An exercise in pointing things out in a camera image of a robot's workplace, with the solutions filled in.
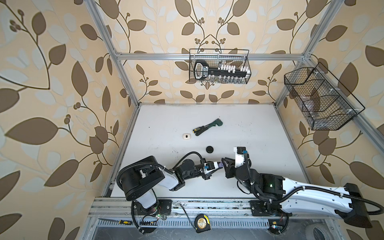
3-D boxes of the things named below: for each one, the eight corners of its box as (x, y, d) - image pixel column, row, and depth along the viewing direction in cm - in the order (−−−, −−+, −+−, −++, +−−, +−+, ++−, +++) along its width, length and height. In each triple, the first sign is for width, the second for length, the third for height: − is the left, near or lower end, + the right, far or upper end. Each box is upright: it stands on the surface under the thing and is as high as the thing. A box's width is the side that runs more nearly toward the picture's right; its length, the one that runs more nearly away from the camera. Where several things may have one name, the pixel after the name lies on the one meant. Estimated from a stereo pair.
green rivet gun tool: (195, 136, 104) (195, 134, 102) (192, 131, 107) (192, 129, 105) (222, 124, 110) (223, 122, 109) (218, 119, 113) (219, 118, 112)
